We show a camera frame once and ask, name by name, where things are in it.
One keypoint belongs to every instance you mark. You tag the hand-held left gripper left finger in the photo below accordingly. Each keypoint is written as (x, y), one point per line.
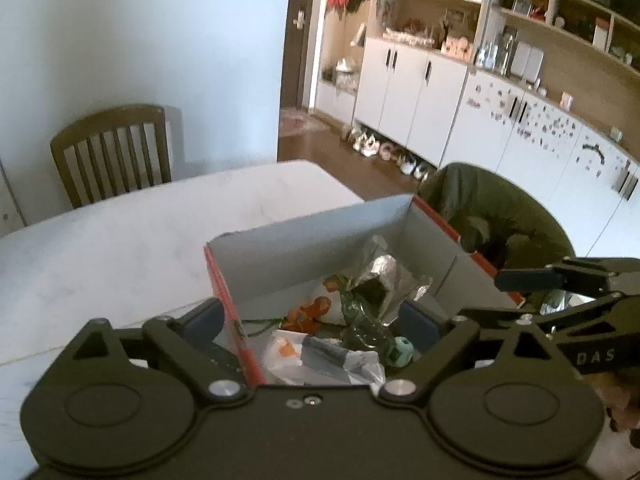
(205, 321)

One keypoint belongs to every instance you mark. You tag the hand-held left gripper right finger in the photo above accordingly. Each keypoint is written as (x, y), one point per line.
(420, 326)

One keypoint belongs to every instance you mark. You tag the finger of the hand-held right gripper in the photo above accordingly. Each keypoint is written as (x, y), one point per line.
(575, 317)
(525, 278)

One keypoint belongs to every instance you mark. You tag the small teal toy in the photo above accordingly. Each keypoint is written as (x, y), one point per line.
(401, 351)

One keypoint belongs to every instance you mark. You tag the clear wrapper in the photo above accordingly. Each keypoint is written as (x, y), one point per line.
(387, 275)

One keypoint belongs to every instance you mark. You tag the white cardboard box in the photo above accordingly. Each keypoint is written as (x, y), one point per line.
(310, 240)

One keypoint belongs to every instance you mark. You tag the green jacket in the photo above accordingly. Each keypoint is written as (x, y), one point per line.
(500, 205)

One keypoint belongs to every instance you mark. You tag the long white stickered cabinet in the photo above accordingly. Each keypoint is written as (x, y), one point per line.
(550, 135)

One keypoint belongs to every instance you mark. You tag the row of shoes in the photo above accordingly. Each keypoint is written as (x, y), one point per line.
(385, 152)

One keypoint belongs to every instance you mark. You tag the wooden slat-back chair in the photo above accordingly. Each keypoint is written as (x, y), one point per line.
(112, 155)

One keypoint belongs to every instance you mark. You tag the white container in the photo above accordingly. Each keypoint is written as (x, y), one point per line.
(527, 62)

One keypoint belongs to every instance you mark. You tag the red patterned rug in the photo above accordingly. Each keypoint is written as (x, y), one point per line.
(300, 122)

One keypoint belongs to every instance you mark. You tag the group of clear bottles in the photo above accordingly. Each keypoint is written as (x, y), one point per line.
(495, 55)

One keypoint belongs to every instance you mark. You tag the white drawer cabinet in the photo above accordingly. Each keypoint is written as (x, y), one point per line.
(10, 200)

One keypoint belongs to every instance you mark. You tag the pile of small ornaments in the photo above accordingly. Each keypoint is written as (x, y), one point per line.
(425, 35)

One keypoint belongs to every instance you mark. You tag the white plastic bag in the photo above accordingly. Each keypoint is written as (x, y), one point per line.
(346, 72)

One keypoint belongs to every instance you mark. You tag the brown door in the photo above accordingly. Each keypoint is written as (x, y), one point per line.
(300, 35)

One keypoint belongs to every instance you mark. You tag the wooden wall shelving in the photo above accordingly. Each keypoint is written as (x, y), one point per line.
(570, 10)

